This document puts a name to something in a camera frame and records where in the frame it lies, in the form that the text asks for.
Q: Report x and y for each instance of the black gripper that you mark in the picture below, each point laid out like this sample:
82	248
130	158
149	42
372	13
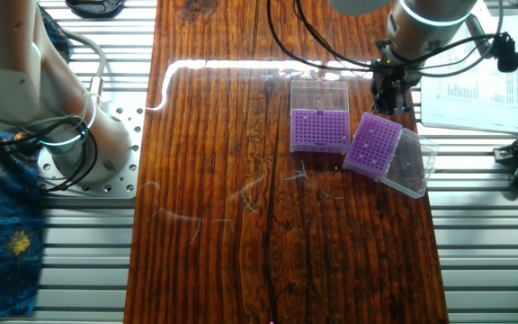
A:
393	77

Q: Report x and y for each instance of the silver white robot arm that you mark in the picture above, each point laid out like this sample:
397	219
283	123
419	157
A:
11	90

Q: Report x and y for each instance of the purple pipette tip rack box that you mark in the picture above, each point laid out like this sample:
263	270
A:
376	154
319	135

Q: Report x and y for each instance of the white printed paper sheet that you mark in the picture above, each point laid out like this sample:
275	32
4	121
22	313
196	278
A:
466	108

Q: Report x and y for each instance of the brown wooden board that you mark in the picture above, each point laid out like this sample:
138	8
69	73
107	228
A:
223	252

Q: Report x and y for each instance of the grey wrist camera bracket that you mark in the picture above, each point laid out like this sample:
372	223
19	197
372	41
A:
479	31

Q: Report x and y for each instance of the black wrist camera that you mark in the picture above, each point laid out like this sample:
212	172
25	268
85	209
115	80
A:
508	56

